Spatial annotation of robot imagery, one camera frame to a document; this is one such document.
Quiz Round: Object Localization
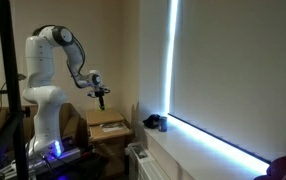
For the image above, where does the black metal stand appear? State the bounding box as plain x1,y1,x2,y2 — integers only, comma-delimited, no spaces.
0,0,31,180

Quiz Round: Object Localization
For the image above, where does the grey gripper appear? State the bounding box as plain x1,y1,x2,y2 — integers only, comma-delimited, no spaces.
86,85,111,108

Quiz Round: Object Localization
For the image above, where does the white windowsill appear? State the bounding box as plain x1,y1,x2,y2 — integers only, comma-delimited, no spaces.
139,114,271,180

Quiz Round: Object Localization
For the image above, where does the dark red cap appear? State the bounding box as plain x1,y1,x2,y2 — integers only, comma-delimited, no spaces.
253,154,286,180

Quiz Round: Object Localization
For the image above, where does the black crumpled cloth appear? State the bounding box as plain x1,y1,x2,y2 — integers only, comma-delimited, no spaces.
142,113,161,130

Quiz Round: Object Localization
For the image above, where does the white window blind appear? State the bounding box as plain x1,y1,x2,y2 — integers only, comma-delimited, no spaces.
167,0,286,165

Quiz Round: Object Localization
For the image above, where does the aluminium mounting frame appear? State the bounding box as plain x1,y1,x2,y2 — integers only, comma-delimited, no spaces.
0,146,83,180

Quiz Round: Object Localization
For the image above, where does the light wooden drawer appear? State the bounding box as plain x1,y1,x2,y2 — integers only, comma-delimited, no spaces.
88,121,134,142

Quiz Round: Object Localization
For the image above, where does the light wooden nightstand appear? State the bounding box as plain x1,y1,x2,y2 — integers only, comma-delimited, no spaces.
84,109,134,178

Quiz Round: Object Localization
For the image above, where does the white wall radiator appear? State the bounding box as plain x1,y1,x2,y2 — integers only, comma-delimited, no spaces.
126,142,171,180

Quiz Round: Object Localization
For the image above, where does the blue cylindrical container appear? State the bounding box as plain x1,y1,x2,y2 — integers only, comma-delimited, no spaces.
158,115,168,133

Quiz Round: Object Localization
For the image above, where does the black cable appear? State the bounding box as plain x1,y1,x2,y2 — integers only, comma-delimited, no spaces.
66,33,88,89

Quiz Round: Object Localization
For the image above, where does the white printed brochure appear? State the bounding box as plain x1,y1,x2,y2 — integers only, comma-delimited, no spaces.
99,122,127,133

